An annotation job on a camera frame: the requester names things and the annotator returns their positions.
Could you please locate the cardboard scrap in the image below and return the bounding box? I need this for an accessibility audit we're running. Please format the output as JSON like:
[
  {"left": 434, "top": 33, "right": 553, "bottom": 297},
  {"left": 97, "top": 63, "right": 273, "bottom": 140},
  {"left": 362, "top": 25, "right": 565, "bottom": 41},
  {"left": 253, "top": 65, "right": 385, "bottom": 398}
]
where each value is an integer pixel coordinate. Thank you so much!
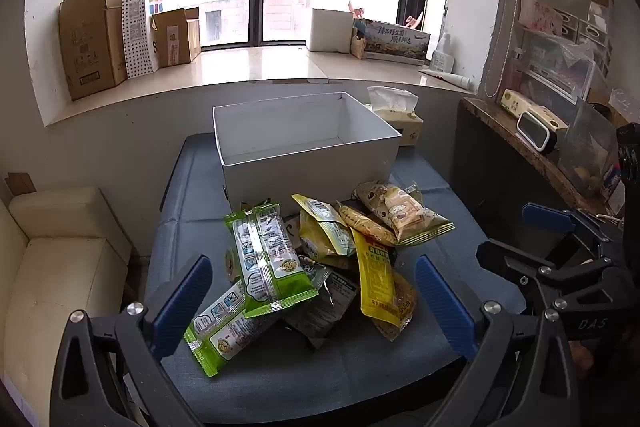
[{"left": 5, "top": 172, "right": 36, "bottom": 195}]

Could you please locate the large brown cardboard box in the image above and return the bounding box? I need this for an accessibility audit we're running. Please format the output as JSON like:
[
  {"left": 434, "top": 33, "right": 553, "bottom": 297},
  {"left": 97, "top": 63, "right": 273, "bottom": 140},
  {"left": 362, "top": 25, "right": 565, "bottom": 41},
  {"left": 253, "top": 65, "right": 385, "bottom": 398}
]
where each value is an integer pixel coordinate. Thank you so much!
[{"left": 58, "top": 0, "right": 127, "bottom": 101}]

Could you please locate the white cardboard box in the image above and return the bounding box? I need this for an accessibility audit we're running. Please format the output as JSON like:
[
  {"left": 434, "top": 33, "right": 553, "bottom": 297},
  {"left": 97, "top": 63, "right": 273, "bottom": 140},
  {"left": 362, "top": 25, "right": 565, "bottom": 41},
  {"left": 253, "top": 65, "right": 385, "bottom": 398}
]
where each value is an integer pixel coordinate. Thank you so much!
[{"left": 212, "top": 92, "right": 403, "bottom": 214}]

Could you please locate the cream carton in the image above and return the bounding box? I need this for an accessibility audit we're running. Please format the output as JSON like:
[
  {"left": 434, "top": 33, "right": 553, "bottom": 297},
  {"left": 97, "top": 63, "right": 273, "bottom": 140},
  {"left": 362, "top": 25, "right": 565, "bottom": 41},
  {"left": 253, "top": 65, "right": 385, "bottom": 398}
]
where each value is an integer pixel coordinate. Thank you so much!
[{"left": 500, "top": 89, "right": 568, "bottom": 130}]

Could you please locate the stone-topped side cabinet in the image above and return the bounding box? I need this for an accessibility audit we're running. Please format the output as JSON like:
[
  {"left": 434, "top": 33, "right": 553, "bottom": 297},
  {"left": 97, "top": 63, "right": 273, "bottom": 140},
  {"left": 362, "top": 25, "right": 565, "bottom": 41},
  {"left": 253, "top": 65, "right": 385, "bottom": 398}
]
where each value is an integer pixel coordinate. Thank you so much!
[{"left": 452, "top": 97, "right": 626, "bottom": 258}]

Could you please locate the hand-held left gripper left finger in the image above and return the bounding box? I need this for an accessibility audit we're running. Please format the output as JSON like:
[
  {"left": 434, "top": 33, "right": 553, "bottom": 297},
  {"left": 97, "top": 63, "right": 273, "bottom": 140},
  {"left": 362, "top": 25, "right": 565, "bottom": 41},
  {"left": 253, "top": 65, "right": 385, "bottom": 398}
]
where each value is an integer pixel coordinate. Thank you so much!
[{"left": 49, "top": 254, "right": 214, "bottom": 427}]

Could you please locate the tissue box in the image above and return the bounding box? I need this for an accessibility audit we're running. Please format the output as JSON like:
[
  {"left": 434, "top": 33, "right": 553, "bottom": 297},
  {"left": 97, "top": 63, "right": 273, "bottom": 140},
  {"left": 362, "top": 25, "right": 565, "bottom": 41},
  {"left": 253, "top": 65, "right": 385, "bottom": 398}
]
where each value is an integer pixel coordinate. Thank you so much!
[{"left": 367, "top": 86, "right": 425, "bottom": 146}]

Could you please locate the brown paper holder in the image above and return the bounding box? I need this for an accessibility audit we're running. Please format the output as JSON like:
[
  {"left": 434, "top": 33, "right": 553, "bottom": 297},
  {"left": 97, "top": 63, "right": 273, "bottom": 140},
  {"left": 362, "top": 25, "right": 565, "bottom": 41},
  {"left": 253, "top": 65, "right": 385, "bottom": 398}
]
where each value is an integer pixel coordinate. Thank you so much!
[{"left": 350, "top": 21, "right": 368, "bottom": 60}]

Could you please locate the blue label bottle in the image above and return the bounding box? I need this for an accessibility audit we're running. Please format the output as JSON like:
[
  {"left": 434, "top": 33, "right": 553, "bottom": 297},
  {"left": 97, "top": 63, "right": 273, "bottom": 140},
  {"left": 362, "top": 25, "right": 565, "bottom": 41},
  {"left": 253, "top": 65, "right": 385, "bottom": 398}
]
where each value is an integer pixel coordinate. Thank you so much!
[{"left": 601, "top": 164, "right": 625, "bottom": 202}]

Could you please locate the white desk clock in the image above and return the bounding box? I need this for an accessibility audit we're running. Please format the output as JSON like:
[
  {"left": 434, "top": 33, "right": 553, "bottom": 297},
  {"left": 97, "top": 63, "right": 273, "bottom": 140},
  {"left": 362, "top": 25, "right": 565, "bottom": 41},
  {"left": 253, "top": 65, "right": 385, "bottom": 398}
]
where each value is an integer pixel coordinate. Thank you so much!
[{"left": 516, "top": 111, "right": 558, "bottom": 154}]

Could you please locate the beige cartoon snack packet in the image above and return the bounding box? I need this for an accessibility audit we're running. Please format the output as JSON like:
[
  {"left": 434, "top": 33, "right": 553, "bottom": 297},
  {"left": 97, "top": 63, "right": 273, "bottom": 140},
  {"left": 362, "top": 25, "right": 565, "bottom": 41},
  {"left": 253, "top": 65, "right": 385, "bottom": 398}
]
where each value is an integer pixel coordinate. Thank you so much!
[{"left": 354, "top": 180, "right": 456, "bottom": 247}]

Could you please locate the green snack packet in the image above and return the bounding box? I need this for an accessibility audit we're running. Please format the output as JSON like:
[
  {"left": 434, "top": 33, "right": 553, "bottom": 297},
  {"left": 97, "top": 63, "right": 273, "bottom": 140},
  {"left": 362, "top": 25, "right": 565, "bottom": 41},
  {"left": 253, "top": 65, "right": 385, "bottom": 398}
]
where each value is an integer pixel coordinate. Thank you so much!
[
  {"left": 184, "top": 279, "right": 281, "bottom": 378},
  {"left": 223, "top": 203, "right": 319, "bottom": 319}
]

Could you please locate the landscape printed box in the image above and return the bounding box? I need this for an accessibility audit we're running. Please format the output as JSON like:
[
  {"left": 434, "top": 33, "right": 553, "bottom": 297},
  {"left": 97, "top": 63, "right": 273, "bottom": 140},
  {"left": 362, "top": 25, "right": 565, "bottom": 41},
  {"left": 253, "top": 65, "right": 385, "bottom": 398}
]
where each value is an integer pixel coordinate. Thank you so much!
[{"left": 362, "top": 19, "right": 432, "bottom": 65}]

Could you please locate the clear plastic container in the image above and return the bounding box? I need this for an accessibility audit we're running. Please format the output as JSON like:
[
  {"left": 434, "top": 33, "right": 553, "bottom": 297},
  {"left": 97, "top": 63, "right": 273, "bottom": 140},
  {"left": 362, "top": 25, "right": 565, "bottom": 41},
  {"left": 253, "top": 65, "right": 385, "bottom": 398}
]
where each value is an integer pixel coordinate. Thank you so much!
[{"left": 557, "top": 97, "right": 621, "bottom": 202}]

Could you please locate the clear drawer organizer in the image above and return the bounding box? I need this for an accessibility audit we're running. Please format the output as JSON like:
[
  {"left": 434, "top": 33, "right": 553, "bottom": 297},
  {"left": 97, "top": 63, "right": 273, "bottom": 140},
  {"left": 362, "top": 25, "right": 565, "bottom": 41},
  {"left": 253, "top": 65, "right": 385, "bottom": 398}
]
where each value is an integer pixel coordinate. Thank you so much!
[{"left": 510, "top": 12, "right": 613, "bottom": 108}]

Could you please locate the blue tablecloth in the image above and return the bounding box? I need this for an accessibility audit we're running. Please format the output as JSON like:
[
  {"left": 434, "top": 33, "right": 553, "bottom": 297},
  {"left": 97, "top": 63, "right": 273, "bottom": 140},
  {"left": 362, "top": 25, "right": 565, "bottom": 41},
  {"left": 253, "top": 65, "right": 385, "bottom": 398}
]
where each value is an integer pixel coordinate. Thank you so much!
[{"left": 145, "top": 133, "right": 528, "bottom": 425}]

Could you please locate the pink floral packet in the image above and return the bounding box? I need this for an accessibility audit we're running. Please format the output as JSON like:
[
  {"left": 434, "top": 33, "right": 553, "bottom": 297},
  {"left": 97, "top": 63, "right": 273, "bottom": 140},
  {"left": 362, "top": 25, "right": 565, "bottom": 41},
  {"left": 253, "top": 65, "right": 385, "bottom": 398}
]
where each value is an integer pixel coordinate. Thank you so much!
[{"left": 519, "top": 0, "right": 563, "bottom": 35}]

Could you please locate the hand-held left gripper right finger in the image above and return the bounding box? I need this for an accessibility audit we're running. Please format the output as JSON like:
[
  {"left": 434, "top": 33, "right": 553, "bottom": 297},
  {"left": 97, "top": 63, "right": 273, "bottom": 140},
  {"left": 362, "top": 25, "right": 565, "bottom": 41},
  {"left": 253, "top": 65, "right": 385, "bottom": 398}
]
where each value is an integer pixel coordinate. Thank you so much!
[{"left": 414, "top": 255, "right": 581, "bottom": 427}]

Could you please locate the dark grey snack packet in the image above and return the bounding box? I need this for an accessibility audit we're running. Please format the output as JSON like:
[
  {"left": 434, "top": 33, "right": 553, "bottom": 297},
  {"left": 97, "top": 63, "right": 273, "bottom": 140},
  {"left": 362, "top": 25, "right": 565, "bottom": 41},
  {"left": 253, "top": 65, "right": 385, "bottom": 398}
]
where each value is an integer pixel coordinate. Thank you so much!
[{"left": 282, "top": 257, "right": 358, "bottom": 349}]

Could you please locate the white tube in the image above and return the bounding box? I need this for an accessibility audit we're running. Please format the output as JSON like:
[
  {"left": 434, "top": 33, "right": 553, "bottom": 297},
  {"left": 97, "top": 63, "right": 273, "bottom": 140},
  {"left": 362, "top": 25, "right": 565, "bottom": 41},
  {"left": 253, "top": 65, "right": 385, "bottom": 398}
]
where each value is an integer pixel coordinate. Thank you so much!
[{"left": 419, "top": 69, "right": 476, "bottom": 90}]

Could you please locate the cream leather sofa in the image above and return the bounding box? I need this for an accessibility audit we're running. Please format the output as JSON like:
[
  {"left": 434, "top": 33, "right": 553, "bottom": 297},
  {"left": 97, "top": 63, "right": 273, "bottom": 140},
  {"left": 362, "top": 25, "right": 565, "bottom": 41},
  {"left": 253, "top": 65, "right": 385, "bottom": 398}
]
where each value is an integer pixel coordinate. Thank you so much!
[{"left": 0, "top": 187, "right": 133, "bottom": 427}]

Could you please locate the polka dot paper bag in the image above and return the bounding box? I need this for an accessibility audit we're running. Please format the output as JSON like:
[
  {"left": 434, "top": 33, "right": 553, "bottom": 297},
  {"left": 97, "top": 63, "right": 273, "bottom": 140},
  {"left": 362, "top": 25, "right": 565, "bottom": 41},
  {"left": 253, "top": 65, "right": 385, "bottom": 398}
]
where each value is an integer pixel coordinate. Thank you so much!
[{"left": 121, "top": 0, "right": 161, "bottom": 79}]

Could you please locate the long yellow snack packet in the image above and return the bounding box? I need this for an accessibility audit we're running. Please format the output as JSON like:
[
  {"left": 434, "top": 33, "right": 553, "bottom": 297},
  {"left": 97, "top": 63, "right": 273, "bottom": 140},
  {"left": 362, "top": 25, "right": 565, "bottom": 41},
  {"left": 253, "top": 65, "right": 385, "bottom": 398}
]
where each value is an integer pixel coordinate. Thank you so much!
[{"left": 350, "top": 227, "right": 408, "bottom": 328}]

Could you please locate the small brown cardboard box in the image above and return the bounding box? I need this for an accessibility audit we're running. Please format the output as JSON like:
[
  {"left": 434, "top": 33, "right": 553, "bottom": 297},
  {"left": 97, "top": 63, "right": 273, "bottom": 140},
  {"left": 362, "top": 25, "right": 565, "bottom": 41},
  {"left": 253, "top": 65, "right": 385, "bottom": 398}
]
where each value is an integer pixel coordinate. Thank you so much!
[{"left": 150, "top": 7, "right": 202, "bottom": 68}]

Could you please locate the orange sticks snack packet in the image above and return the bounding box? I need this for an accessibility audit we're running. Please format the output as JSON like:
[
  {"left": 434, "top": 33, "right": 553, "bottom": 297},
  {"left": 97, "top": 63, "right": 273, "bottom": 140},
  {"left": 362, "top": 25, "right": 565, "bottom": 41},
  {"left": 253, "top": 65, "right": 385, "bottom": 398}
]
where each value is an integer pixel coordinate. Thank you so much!
[{"left": 335, "top": 201, "right": 401, "bottom": 248}]

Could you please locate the mustard yellow snack pouch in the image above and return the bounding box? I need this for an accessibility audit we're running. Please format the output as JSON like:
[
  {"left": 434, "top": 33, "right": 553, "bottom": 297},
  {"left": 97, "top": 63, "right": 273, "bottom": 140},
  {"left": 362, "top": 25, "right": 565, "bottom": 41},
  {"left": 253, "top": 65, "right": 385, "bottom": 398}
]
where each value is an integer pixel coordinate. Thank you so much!
[{"left": 291, "top": 193, "right": 357, "bottom": 260}]

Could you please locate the white foam box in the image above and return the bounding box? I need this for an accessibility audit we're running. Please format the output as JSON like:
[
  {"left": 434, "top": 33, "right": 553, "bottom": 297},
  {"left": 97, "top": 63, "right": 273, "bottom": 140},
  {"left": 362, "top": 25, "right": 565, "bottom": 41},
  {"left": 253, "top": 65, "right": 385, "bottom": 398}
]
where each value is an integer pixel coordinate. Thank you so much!
[{"left": 306, "top": 8, "right": 353, "bottom": 54}]

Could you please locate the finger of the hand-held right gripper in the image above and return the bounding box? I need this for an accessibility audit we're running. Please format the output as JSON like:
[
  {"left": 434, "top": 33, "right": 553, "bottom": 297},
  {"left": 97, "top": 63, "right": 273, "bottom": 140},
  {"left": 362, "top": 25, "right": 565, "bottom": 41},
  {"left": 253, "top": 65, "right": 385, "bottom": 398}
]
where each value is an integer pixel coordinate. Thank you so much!
[
  {"left": 521, "top": 202, "right": 626, "bottom": 264},
  {"left": 476, "top": 239, "right": 628, "bottom": 338}
]

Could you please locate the white plastic bottle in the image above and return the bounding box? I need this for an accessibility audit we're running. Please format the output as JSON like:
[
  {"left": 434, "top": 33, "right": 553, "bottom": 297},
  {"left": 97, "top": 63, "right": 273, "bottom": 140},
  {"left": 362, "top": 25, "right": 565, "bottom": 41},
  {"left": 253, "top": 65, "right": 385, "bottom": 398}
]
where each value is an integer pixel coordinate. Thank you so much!
[{"left": 430, "top": 33, "right": 454, "bottom": 74}]

